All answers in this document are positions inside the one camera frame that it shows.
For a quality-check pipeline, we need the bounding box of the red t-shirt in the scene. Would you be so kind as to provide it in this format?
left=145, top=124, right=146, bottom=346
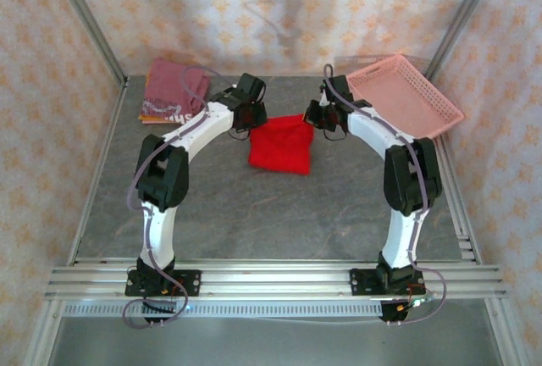
left=247, top=114, right=317, bottom=176

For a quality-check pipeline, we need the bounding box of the aluminium frame post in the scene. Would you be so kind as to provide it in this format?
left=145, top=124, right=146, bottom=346
left=423, top=0, right=503, bottom=81
left=44, top=0, right=128, bottom=83

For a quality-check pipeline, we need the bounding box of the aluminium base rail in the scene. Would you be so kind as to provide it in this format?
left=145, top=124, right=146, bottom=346
left=44, top=258, right=509, bottom=302

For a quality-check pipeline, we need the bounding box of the slotted grey cable duct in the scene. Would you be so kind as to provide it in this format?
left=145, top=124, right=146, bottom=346
left=61, top=300, right=401, bottom=319

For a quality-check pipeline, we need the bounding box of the patterned fabric backdrop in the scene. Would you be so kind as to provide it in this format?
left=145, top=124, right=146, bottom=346
left=0, top=0, right=542, bottom=366

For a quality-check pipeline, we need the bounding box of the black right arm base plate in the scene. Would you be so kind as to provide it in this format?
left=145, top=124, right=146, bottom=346
left=349, top=268, right=427, bottom=298

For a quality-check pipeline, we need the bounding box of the pink plastic basket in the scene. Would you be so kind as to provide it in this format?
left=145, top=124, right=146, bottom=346
left=345, top=53, right=466, bottom=141

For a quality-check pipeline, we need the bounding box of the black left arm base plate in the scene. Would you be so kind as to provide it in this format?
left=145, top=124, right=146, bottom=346
left=124, top=269, right=202, bottom=298

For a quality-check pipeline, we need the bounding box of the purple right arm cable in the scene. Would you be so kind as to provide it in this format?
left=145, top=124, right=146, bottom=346
left=324, top=64, right=449, bottom=327

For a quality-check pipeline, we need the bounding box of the folded maroon t-shirt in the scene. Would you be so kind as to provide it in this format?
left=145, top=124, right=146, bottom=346
left=141, top=57, right=212, bottom=125

